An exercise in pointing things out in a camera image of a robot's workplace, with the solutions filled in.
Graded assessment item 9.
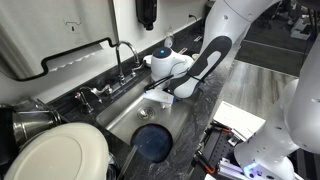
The steel sink drain strainer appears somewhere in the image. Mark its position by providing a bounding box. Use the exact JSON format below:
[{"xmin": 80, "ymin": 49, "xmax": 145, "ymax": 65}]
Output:
[{"xmin": 137, "ymin": 106, "xmax": 156, "ymax": 122}]

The stainless steel sink basin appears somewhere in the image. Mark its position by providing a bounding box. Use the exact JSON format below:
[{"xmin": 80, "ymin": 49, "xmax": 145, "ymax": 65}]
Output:
[{"xmin": 95, "ymin": 74, "xmax": 204, "ymax": 164}]

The chrome sink faucet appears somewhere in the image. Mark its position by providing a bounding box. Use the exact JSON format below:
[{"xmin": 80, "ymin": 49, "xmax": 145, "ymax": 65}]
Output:
[{"xmin": 115, "ymin": 40, "xmax": 141, "ymax": 86}]

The dark blue ceramic plate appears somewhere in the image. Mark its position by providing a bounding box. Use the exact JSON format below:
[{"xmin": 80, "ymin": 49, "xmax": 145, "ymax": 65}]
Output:
[{"xmin": 130, "ymin": 123, "xmax": 174, "ymax": 164}]

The black perforated board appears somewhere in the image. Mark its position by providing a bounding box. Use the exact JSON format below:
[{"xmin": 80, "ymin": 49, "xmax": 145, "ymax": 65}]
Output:
[{"xmin": 199, "ymin": 124, "xmax": 242, "ymax": 168}]

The white dinner plate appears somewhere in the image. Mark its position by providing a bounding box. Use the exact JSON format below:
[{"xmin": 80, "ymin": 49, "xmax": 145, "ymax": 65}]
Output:
[{"xmin": 3, "ymin": 122, "xmax": 111, "ymax": 180}]

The steel paper towel dispenser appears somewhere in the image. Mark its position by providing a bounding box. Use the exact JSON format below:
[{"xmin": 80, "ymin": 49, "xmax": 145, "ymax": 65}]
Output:
[{"xmin": 0, "ymin": 0, "xmax": 120, "ymax": 82}]

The black dish rack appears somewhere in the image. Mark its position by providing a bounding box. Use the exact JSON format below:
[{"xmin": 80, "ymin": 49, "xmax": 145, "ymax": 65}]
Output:
[{"xmin": 0, "ymin": 106, "xmax": 118, "ymax": 180}]

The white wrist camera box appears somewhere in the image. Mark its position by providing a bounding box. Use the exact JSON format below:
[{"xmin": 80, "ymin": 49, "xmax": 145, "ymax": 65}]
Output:
[{"xmin": 143, "ymin": 89, "xmax": 177, "ymax": 105}]

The chrome faucet lever handle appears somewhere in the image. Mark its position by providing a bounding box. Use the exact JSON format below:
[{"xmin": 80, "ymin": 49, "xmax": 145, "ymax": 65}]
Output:
[
  {"xmin": 91, "ymin": 83, "xmax": 114, "ymax": 96},
  {"xmin": 131, "ymin": 61, "xmax": 148, "ymax": 73}
]

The black wall soap dispenser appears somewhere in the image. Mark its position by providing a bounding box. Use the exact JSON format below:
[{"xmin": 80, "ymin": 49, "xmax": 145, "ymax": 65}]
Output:
[{"xmin": 134, "ymin": 0, "xmax": 158, "ymax": 31}]

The grey utensil handle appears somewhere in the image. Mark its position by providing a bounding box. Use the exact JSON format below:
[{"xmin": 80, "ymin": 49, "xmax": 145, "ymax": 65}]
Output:
[{"xmin": 116, "ymin": 144, "xmax": 138, "ymax": 180}]

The orange handled clamp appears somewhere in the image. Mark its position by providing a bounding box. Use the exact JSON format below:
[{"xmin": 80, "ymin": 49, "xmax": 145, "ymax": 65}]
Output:
[{"xmin": 194, "ymin": 149, "xmax": 218, "ymax": 175}]

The aluminium frame rail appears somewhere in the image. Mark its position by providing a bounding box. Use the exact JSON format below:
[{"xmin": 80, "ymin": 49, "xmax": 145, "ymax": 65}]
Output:
[{"xmin": 218, "ymin": 158, "xmax": 249, "ymax": 180}]

